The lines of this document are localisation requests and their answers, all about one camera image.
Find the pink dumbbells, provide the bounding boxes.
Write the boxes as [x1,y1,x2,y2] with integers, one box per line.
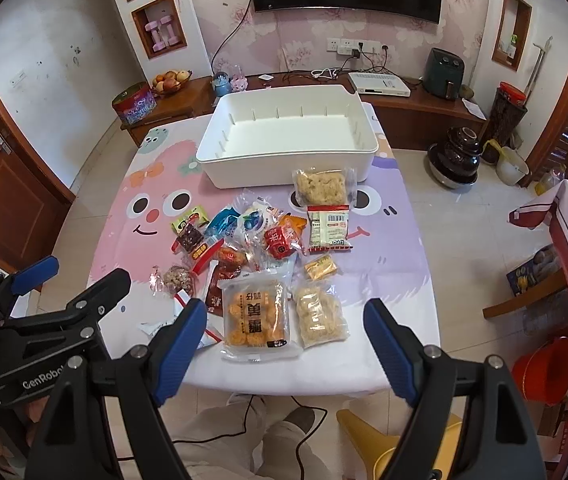
[144,14,180,52]

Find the pink plush toy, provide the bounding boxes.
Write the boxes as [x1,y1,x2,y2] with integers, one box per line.
[231,74,249,92]

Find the pale rice cracker pack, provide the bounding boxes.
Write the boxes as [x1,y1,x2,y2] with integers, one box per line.
[293,282,350,349]

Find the dark red snack packet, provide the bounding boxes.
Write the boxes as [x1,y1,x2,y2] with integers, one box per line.
[205,262,241,316]

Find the clear nut candy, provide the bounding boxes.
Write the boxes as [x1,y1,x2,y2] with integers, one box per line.
[149,266,196,296]

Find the blue snack packet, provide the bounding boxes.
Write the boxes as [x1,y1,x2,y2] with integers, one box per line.
[203,206,239,238]

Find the dark green air fryer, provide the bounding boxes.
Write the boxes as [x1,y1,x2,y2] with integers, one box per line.
[423,48,465,101]

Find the yellow liquid bottle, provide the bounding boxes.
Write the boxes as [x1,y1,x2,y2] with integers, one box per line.
[534,164,566,196]

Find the blue snow globe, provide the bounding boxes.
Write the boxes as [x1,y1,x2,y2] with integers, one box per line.
[211,72,233,98]

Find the blueberry cake packet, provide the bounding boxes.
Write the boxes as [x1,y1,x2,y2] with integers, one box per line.
[233,200,284,247]

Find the silver white snack bag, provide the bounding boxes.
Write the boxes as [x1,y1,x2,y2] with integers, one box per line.
[138,289,222,349]

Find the yellow plastic stool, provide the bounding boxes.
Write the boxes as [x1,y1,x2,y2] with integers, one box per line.
[336,410,462,479]

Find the red square snack packet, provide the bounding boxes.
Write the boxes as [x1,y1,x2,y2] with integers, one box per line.
[264,217,303,260]

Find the wooden door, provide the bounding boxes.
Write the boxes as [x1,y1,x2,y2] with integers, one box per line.
[0,99,75,272]

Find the large rice cake pack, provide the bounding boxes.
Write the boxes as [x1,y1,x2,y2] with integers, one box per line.
[293,168,357,206]

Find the fruit basket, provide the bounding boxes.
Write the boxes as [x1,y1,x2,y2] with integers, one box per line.
[150,70,192,98]

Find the red round tin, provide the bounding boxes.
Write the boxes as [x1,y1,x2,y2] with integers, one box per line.
[112,81,157,126]

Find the white plastic storage bin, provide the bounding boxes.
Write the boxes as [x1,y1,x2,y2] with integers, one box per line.
[196,93,379,188]

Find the orange white wafer packet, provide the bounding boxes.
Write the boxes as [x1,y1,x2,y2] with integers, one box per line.
[278,214,308,236]

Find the tall dark woven basket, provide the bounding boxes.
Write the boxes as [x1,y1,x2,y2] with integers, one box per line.
[481,81,528,165]

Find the orange fried snack clear packet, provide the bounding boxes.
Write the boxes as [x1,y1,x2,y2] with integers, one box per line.
[214,245,248,269]

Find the white set-top box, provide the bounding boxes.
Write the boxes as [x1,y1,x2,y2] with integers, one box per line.
[348,73,411,98]

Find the blue yellow box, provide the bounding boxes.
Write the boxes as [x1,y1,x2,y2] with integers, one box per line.
[506,244,561,296]

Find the yellow small snack packet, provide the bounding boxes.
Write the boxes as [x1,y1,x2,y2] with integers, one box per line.
[303,255,339,282]

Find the green small snack packet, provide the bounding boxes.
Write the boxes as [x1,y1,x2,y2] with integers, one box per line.
[171,206,210,234]

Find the red plastic basin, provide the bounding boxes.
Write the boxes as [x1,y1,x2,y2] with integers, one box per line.
[512,336,568,406]

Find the wooden tv cabinet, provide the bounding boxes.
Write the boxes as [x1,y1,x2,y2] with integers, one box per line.
[120,72,485,151]

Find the orange cookies clear tray pack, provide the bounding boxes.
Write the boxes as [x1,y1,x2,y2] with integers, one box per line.
[219,269,302,363]

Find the red white biscuit packet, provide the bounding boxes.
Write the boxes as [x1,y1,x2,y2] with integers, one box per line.
[307,205,352,252]

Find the white plastic bucket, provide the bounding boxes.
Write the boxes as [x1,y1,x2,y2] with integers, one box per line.
[484,139,530,186]

